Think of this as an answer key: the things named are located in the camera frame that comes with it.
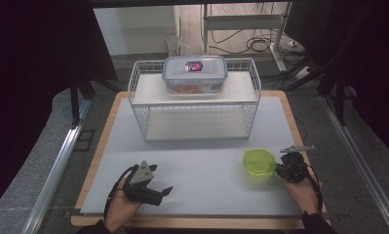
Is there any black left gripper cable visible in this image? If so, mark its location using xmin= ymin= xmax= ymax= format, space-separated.
xmin=102 ymin=165 xmax=139 ymax=222

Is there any person's left hand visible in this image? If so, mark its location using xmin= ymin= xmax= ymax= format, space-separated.
xmin=103 ymin=178 xmax=143 ymax=234

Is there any clear blue-rimmed food container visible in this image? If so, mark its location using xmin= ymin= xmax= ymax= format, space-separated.
xmin=161 ymin=55 xmax=229 ymax=97

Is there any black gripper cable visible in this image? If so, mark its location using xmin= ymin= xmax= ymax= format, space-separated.
xmin=302 ymin=160 xmax=325 ymax=216
xmin=102 ymin=165 xmax=139 ymax=222

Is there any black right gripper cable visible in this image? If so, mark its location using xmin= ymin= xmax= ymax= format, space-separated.
xmin=302 ymin=160 xmax=325 ymax=216

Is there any white cabinet panel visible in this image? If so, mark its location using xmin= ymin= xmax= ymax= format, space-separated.
xmin=94 ymin=5 xmax=180 ymax=57

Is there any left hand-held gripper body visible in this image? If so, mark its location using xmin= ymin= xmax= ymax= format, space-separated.
xmin=123 ymin=160 xmax=165 ymax=207

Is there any white power strip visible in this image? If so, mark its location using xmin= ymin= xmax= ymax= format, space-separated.
xmin=293 ymin=65 xmax=314 ymax=81

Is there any black square floor plate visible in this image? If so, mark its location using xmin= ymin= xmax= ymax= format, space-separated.
xmin=73 ymin=129 xmax=97 ymax=152

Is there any black stand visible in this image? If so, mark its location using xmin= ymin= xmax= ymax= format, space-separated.
xmin=68 ymin=72 xmax=97 ymax=129
xmin=317 ymin=62 xmax=359 ymax=128

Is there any dark curtain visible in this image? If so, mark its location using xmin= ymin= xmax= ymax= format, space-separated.
xmin=0 ymin=0 xmax=118 ymax=215
xmin=284 ymin=0 xmax=389 ymax=160

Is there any tangle of black floor cables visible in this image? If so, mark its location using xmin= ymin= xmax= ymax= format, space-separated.
xmin=208 ymin=27 xmax=308 ymax=66

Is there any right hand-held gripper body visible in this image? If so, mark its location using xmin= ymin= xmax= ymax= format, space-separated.
xmin=275 ymin=144 xmax=316 ymax=183

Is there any white desk frame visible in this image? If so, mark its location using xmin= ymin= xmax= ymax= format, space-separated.
xmin=201 ymin=2 xmax=293 ymax=73

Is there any white wire shelf rack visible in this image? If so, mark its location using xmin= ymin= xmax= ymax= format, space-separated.
xmin=127 ymin=58 xmax=263 ymax=143

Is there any person's right hand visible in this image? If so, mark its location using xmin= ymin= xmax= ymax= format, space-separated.
xmin=283 ymin=172 xmax=321 ymax=216

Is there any wooden table board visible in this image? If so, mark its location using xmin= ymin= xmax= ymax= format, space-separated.
xmin=70 ymin=90 xmax=331 ymax=231

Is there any green plastic bowl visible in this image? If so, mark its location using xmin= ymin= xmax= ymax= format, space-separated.
xmin=242 ymin=147 xmax=278 ymax=178

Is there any grey table mat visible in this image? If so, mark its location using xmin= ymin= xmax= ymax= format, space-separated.
xmin=80 ymin=96 xmax=311 ymax=218

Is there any metal floor rail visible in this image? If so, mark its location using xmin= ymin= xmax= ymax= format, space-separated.
xmin=320 ymin=96 xmax=389 ymax=234
xmin=20 ymin=125 xmax=84 ymax=234

